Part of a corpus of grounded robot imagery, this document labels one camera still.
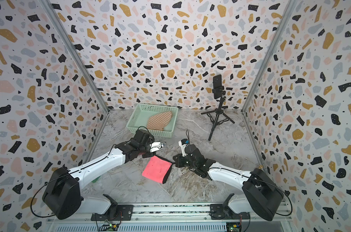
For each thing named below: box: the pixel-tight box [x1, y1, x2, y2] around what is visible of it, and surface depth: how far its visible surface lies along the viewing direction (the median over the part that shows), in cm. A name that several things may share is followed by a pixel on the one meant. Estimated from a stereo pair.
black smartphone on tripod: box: [211, 74, 225, 100], surface depth 92 cm
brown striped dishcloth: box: [146, 111, 173, 131], surface depth 112 cm
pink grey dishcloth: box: [141, 155, 173, 185], surface depth 89 cm
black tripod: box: [200, 95, 235, 141], surface depth 105 cm
